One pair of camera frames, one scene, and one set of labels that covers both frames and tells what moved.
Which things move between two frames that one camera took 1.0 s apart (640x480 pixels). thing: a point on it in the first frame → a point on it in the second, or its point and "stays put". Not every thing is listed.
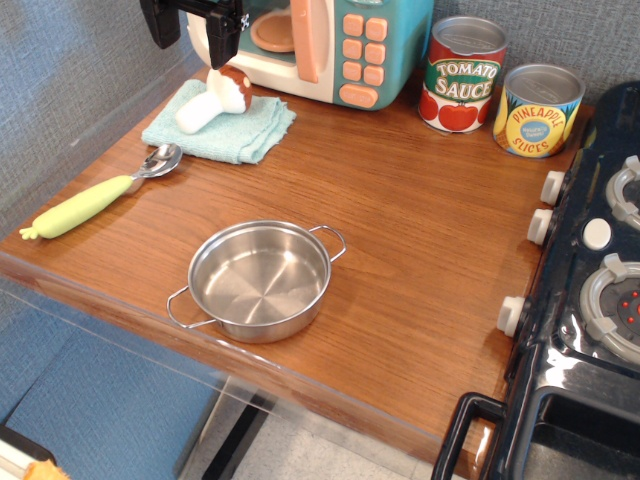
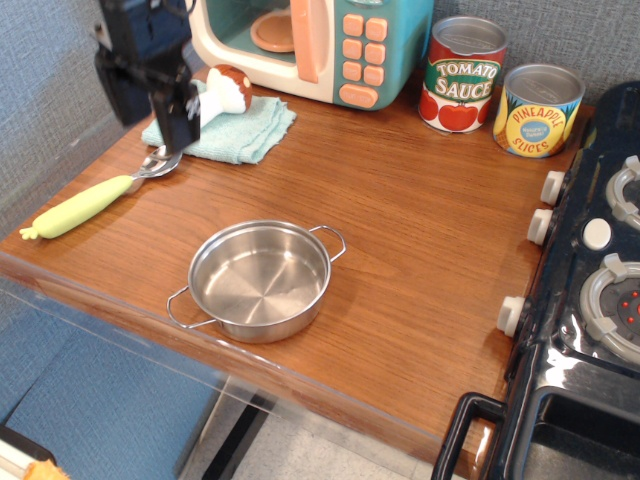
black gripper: [223, 23] → [148, 42]
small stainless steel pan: [262, 281] stays put
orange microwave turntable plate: [274, 31] stays put
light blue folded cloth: [243, 137] stays put
